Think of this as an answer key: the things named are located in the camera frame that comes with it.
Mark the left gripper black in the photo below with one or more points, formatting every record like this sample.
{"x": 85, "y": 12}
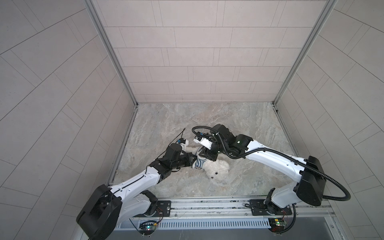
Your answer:
{"x": 193, "y": 160}

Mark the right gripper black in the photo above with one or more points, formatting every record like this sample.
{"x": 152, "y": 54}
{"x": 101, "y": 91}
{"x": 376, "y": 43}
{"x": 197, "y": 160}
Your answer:
{"x": 208, "y": 153}

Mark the blue white striped knit sweater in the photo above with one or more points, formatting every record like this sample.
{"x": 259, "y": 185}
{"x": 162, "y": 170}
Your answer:
{"x": 200, "y": 161}

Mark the white teddy bear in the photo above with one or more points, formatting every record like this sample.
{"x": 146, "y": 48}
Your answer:
{"x": 217, "y": 171}

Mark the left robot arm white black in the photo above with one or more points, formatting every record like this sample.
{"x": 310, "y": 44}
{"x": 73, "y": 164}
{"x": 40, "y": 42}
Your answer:
{"x": 109, "y": 206}

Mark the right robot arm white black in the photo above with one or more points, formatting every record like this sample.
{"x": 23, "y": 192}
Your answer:
{"x": 307, "y": 174}

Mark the ventilation grille strip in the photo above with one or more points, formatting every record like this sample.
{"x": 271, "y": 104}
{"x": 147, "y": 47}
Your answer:
{"x": 215, "y": 224}

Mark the left controller circuit board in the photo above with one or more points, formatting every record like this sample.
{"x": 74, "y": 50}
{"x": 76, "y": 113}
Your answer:
{"x": 147, "y": 228}

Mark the controller circuit board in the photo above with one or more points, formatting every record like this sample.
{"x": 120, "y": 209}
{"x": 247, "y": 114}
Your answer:
{"x": 147, "y": 228}
{"x": 277, "y": 224}

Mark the right controller circuit board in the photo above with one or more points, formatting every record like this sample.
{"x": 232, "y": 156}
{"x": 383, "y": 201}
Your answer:
{"x": 277, "y": 224}

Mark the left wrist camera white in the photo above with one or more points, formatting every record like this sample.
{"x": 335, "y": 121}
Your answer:
{"x": 183, "y": 143}

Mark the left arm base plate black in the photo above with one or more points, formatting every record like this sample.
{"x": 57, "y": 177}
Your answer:
{"x": 163, "y": 209}

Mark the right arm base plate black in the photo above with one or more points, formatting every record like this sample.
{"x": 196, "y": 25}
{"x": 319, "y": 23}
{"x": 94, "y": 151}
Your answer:
{"x": 259, "y": 208}

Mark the aluminium mounting rail frame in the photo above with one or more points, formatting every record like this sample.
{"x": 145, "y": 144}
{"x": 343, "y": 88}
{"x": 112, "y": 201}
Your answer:
{"x": 194, "y": 208}

